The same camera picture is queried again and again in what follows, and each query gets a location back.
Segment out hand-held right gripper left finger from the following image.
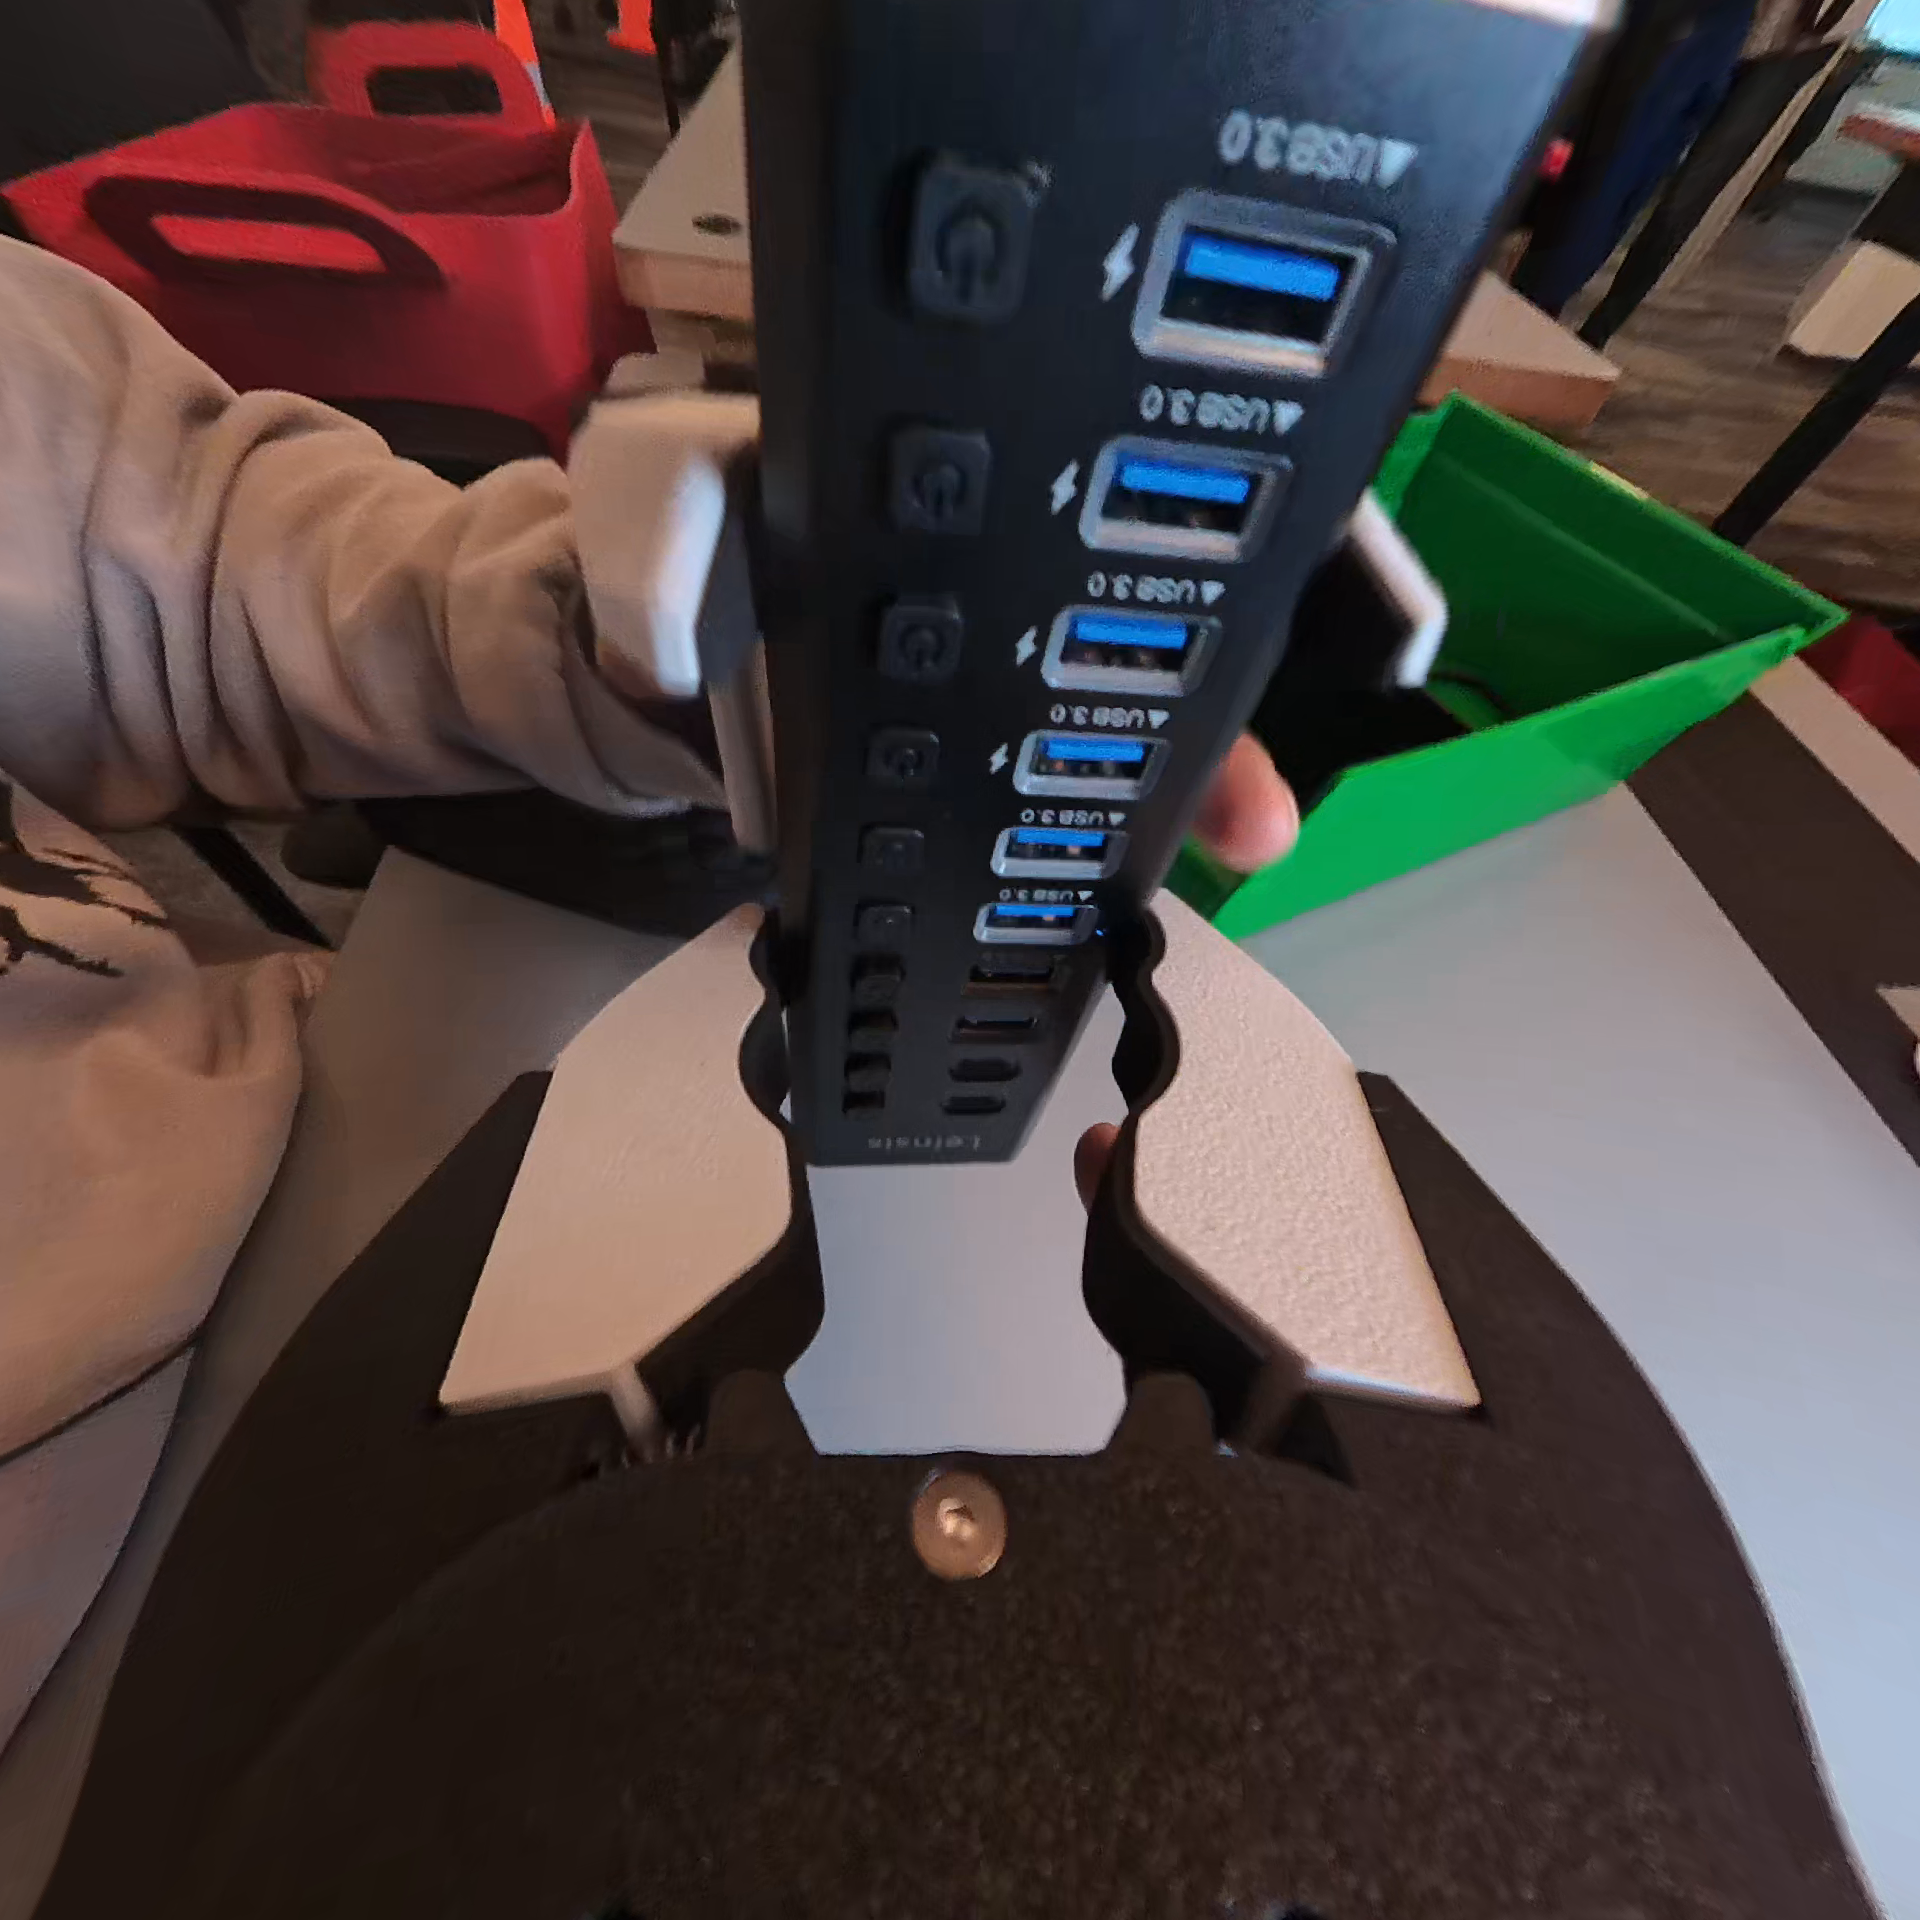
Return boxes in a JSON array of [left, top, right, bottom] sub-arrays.
[[437, 905, 828, 1421]]

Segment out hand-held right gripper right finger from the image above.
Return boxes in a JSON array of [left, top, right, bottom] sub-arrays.
[[1080, 892, 1486, 1416]]

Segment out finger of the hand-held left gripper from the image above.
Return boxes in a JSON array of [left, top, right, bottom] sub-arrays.
[[1321, 486, 1452, 693], [566, 393, 780, 916]]

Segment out green plastic bin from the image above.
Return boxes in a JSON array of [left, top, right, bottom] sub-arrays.
[[1167, 393, 1849, 946]]

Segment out black multi-port USB hub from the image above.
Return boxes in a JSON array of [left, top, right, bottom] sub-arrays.
[[733, 0, 1626, 1172]]

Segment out person's left forearm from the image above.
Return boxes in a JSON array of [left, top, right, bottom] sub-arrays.
[[0, 233, 740, 836]]

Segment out person's left hand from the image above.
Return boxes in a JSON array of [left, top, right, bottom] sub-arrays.
[[1071, 733, 1303, 1218]]

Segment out red tote bag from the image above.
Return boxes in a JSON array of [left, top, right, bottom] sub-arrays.
[[0, 19, 640, 453]]

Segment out wooden desk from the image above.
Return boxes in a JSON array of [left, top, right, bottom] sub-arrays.
[[612, 44, 1626, 441]]

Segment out person's torso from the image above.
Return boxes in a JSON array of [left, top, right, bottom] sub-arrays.
[[0, 773, 334, 1464]]

